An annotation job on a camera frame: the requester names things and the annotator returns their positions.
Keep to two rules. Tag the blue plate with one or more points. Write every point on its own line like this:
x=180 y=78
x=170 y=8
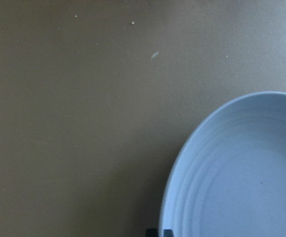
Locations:
x=229 y=179

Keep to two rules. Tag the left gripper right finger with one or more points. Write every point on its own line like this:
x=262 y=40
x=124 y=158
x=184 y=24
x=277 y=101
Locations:
x=168 y=233

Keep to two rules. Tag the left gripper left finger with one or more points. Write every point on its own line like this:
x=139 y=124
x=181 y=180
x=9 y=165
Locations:
x=151 y=233

